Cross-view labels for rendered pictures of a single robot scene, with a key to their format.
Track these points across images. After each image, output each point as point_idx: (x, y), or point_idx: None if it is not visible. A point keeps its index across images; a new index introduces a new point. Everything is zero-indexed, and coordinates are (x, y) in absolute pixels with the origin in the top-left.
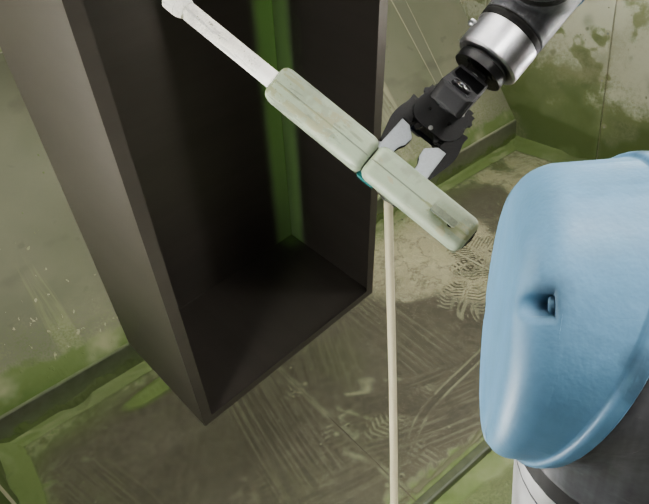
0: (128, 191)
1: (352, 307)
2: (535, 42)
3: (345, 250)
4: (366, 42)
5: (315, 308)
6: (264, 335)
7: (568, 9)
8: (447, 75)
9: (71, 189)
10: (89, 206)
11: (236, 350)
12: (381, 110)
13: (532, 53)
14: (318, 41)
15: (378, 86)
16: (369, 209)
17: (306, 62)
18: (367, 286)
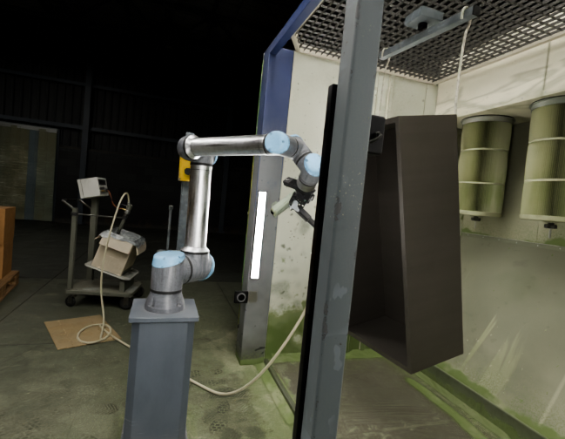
0: None
1: (399, 366)
2: (299, 177)
3: (427, 348)
4: (412, 217)
5: (400, 355)
6: (384, 341)
7: (300, 170)
8: (292, 178)
9: (372, 231)
10: (362, 233)
11: (376, 335)
12: (405, 248)
13: (299, 180)
14: (436, 222)
15: (402, 234)
16: (412, 311)
17: (443, 235)
18: (407, 363)
